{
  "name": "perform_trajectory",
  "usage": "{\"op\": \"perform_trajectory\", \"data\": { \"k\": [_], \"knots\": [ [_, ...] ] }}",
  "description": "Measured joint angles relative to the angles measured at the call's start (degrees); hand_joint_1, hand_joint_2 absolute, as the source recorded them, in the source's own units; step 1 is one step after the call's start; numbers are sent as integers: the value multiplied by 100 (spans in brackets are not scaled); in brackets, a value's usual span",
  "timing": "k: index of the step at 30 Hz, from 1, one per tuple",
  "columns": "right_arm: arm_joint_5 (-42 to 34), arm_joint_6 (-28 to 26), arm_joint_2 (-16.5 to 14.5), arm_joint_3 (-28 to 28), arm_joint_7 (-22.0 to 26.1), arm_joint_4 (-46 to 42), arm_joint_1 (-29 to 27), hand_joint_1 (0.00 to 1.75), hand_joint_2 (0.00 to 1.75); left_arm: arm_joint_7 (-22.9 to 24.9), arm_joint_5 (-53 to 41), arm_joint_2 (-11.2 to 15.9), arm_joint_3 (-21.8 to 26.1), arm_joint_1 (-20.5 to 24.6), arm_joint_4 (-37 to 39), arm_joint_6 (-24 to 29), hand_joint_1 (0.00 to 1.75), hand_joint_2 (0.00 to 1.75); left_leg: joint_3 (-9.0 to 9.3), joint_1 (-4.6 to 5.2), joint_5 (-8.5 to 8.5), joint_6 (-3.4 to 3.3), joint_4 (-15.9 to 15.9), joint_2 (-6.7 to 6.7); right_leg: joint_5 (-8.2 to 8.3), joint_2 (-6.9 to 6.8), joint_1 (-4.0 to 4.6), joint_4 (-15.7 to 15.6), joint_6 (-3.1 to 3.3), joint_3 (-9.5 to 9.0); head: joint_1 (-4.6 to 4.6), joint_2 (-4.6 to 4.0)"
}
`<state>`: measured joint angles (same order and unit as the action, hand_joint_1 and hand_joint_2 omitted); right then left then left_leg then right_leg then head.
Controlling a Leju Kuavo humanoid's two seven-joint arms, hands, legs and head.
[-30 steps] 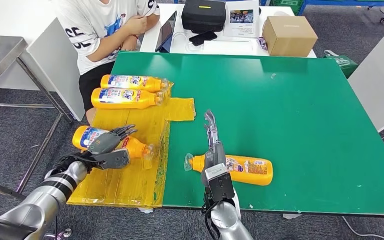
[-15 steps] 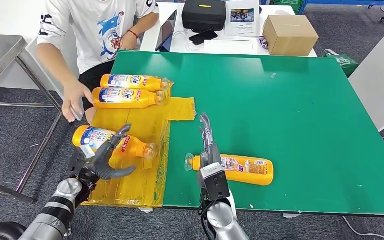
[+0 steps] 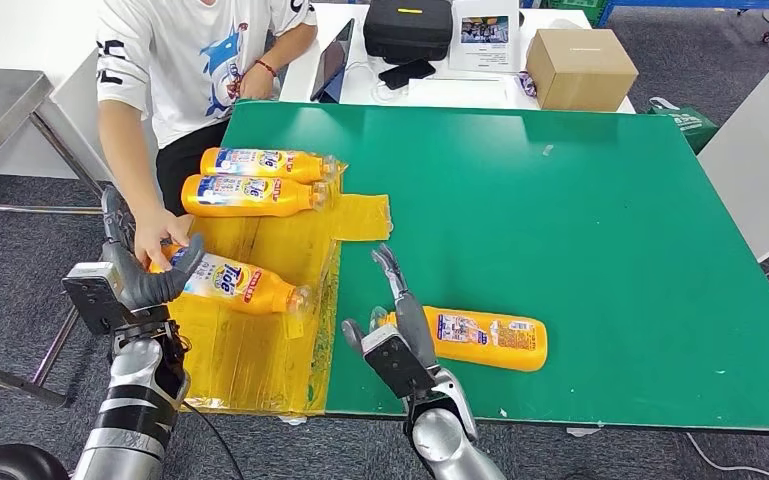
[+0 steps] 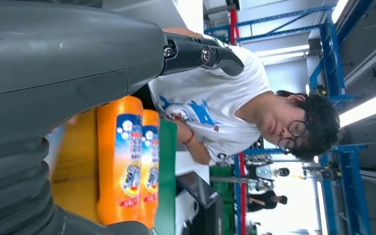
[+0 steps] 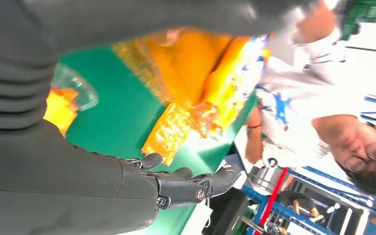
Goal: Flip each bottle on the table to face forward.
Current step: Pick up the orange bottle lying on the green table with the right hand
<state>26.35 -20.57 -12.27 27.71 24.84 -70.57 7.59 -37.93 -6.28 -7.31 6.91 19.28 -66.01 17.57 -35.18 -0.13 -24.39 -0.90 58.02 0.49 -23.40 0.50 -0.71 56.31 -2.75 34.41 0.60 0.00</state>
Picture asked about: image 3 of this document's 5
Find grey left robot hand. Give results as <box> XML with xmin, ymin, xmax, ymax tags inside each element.
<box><xmin>100</xmin><ymin>185</ymin><xmax>206</xmax><ymax>311</ymax></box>

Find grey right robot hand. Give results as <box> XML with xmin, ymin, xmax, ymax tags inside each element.
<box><xmin>342</xmin><ymin>243</ymin><xmax>440</xmax><ymax>370</ymax></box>

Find orange detergent bottle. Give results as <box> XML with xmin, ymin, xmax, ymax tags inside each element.
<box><xmin>181</xmin><ymin>174</ymin><xmax>330</xmax><ymax>219</ymax></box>
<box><xmin>148</xmin><ymin>245</ymin><xmax>312</xmax><ymax>317</ymax></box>
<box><xmin>368</xmin><ymin>304</ymin><xmax>550</xmax><ymax>373</ymax></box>
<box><xmin>199</xmin><ymin>146</ymin><xmax>340</xmax><ymax>185</ymax></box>

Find yellow taped cardboard sheet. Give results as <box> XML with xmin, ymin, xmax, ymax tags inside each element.
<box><xmin>158</xmin><ymin>162</ymin><xmax>393</xmax><ymax>417</ymax></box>

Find person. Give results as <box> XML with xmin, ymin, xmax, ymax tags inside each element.
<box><xmin>95</xmin><ymin>0</ymin><xmax>319</xmax><ymax>272</ymax></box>

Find black smartphone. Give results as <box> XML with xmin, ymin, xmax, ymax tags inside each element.
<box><xmin>377</xmin><ymin>58</ymin><xmax>437</xmax><ymax>91</ymax></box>

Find white desk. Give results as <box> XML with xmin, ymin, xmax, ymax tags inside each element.
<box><xmin>277</xmin><ymin>1</ymin><xmax>637</xmax><ymax>115</ymax></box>

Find dark tablet on stand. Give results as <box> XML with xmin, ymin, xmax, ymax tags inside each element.
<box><xmin>309</xmin><ymin>17</ymin><xmax>356</xmax><ymax>103</ymax></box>

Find printed paper sign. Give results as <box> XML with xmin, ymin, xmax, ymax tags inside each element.
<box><xmin>448</xmin><ymin>0</ymin><xmax>523</xmax><ymax>74</ymax></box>

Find black zip case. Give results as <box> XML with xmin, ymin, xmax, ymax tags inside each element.
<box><xmin>363</xmin><ymin>0</ymin><xmax>455</xmax><ymax>64</ymax></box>

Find brown cardboard box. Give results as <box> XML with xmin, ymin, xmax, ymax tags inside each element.
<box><xmin>526</xmin><ymin>27</ymin><xmax>640</xmax><ymax>113</ymax></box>

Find green shopping bag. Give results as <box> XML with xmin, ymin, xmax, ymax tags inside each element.
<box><xmin>648</xmin><ymin>97</ymin><xmax>720</xmax><ymax>155</ymax></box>

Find green plastic crate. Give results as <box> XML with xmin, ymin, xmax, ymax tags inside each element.
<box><xmin>546</xmin><ymin>0</ymin><xmax>611</xmax><ymax>21</ymax></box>

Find white side table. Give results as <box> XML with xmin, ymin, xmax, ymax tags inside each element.
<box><xmin>697</xmin><ymin>29</ymin><xmax>769</xmax><ymax>309</ymax></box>

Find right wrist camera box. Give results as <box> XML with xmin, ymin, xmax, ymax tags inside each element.
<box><xmin>360</xmin><ymin>324</ymin><xmax>438</xmax><ymax>400</ymax></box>

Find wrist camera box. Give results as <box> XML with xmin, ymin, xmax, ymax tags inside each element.
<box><xmin>360</xmin><ymin>324</ymin><xmax>438</xmax><ymax>400</ymax></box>
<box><xmin>61</xmin><ymin>261</ymin><xmax>127</xmax><ymax>336</ymax></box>

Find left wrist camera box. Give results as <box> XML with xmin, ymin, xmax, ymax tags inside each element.
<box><xmin>61</xmin><ymin>261</ymin><xmax>127</xmax><ymax>336</ymax></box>

